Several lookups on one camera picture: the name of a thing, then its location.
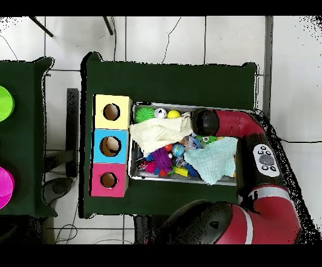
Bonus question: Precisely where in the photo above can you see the wooden box three holes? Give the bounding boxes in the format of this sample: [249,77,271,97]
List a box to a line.
[90,94,133,198]

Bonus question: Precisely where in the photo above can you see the pale yellow cloth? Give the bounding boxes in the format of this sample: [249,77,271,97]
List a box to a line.
[129,115,194,156]

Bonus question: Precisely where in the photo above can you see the blue globe ball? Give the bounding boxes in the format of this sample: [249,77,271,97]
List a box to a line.
[172,143,186,157]

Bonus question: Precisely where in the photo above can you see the plain green spiky ball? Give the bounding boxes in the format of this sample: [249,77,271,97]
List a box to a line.
[134,106,156,124]

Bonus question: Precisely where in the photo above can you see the purple spiky toy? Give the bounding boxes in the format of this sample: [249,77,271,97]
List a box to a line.
[150,148,174,174]

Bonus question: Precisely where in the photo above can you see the green spiky ball with eyes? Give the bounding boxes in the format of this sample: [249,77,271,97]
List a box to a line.
[197,135,218,147]

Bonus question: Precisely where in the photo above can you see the mint green cloth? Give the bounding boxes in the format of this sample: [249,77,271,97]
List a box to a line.
[183,137,238,186]

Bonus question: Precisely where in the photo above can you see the black flat panel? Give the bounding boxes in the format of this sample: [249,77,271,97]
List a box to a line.
[66,88,80,178]

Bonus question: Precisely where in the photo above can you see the black tripod leg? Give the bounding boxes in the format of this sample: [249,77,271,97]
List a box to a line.
[28,16,53,38]
[103,16,114,36]

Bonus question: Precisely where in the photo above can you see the dark green side table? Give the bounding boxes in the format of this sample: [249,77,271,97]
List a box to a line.
[0,57,56,217]

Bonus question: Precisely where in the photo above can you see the green round disc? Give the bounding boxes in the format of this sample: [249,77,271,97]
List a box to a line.
[0,85,15,122]

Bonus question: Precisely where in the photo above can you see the magenta round disc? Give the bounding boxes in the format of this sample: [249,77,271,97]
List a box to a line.
[0,166,15,210]

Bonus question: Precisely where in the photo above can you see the shallow wire mesh bin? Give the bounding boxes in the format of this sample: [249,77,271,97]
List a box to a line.
[128,103,255,187]

